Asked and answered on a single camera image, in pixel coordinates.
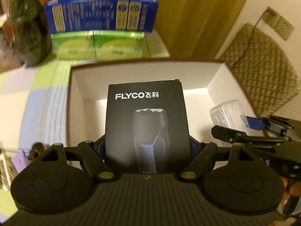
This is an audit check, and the clear floss pick box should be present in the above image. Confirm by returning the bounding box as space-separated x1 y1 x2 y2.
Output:
210 99 251 135

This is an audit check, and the dark velvet scrunchie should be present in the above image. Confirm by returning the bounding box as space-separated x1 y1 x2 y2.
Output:
29 142 47 159

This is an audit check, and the black Flyco shaver box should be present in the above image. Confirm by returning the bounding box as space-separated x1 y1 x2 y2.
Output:
105 80 191 174

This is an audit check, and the purple cosmetic tube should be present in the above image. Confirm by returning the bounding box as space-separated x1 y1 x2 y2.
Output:
11 150 32 173

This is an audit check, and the cream white hair claw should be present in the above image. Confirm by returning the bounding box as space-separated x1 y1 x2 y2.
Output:
1 150 18 191

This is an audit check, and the person right hand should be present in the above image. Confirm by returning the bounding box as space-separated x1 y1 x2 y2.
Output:
281 176 301 205

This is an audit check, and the quilted chair cushion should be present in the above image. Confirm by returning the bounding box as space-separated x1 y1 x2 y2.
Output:
219 22 300 117

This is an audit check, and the brown cardboard storage box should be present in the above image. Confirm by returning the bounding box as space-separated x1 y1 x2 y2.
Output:
66 59 261 170

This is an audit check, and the checkered tablecloth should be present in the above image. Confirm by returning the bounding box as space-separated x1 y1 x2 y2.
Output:
0 56 100 219

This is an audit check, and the left green tissue pack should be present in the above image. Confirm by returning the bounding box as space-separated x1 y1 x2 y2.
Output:
51 31 96 60

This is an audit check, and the green tissue pack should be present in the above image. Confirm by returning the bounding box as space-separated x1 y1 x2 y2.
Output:
51 31 96 60
94 30 145 61

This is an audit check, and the right green tissue pack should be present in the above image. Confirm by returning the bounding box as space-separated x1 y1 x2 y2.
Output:
94 30 145 61

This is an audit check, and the dark green plastic jar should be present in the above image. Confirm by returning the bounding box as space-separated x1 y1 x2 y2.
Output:
7 0 51 67

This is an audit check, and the blue product box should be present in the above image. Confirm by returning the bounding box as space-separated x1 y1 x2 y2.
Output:
45 0 158 34

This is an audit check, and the black power cable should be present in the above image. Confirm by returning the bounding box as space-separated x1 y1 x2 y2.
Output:
231 9 274 74

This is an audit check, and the wall power outlet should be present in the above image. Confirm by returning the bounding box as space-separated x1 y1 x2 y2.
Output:
262 7 294 41

